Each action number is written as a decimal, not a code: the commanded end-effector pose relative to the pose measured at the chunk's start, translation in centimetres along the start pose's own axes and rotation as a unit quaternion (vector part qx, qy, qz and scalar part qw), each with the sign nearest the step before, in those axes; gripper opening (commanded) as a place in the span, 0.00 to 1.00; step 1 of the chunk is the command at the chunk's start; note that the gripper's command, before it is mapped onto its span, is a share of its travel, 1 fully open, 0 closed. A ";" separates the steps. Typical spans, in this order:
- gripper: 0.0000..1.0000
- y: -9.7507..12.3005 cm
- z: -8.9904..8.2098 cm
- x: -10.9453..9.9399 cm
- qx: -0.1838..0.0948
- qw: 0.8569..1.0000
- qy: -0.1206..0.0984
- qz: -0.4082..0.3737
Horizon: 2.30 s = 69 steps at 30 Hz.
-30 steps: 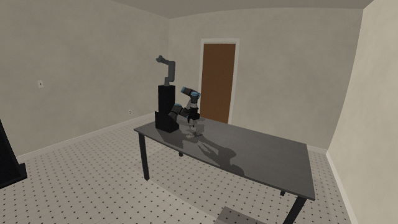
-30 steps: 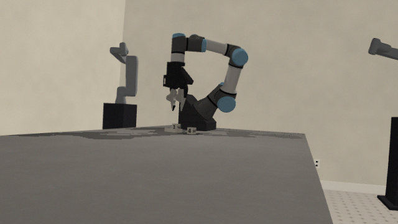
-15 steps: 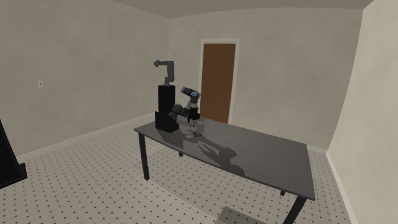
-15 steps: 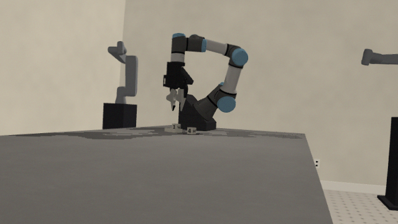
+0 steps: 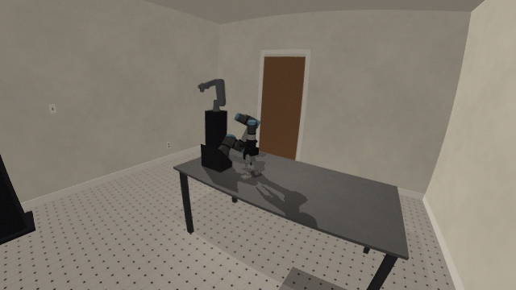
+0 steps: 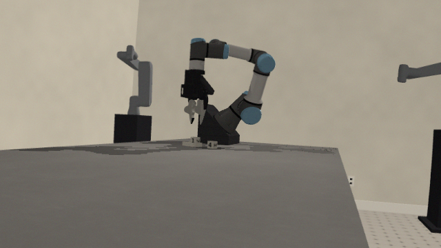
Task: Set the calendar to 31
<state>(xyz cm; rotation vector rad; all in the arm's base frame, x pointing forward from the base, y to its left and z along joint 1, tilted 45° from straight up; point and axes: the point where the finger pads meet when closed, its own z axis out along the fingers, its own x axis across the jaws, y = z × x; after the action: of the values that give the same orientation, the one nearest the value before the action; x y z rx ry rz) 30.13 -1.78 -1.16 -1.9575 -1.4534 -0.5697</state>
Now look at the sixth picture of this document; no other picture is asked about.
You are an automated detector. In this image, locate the beige rectangular tray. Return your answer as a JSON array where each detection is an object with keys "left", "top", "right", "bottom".
[{"left": 183, "top": 141, "right": 202, "bottom": 147}]

